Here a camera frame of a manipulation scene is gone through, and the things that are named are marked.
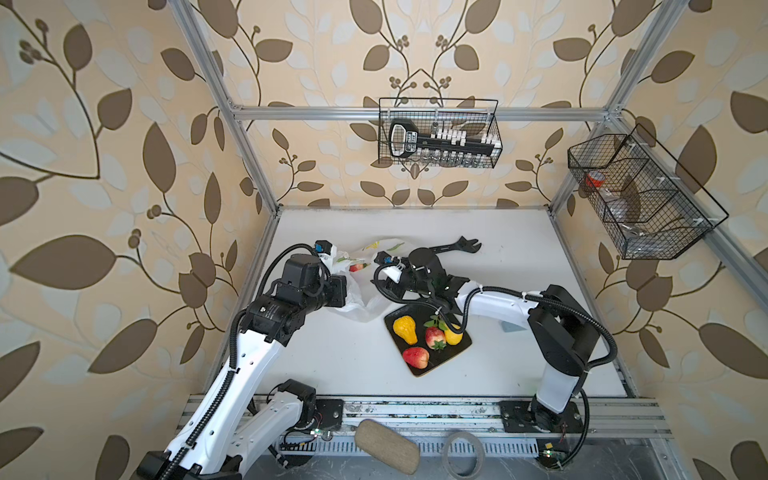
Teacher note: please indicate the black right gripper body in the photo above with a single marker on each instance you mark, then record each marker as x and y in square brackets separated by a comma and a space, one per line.
[409, 281]

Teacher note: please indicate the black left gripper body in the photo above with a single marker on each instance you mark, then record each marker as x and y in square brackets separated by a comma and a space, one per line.
[324, 294]

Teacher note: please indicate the green leafy sprig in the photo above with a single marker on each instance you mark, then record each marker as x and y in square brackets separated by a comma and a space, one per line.
[440, 320]

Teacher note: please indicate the yellow fake pear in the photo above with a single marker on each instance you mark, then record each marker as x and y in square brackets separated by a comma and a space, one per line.
[405, 328]

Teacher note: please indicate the white plastic bag lemon print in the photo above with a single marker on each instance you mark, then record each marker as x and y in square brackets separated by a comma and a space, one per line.
[363, 302]

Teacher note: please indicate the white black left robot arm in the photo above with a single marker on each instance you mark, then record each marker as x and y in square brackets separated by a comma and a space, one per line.
[227, 433]

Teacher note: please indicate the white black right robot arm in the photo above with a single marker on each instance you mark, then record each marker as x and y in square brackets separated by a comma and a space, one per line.
[435, 309]

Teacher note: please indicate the black square plate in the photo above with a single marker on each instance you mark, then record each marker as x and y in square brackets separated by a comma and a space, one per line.
[423, 341]

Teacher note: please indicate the black adjustable wrench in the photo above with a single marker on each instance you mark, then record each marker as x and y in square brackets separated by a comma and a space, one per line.
[470, 246]

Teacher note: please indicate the black socket set holder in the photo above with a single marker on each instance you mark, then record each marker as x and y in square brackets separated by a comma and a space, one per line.
[405, 140]

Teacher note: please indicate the beige sponge block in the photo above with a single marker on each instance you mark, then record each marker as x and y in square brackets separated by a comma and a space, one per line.
[388, 446]

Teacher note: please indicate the grey tape roll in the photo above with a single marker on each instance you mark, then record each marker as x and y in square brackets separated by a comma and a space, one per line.
[463, 445]

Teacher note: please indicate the clear bottle red cap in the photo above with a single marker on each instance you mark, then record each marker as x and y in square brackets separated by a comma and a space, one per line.
[610, 206]

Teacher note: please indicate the black wire basket back wall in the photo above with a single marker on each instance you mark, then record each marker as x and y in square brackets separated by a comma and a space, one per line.
[475, 116]

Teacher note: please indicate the black wire basket wall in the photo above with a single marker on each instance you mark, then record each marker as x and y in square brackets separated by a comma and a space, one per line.
[475, 116]
[670, 209]

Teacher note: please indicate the black wire basket right wall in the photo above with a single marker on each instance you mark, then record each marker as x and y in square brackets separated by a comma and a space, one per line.
[670, 209]

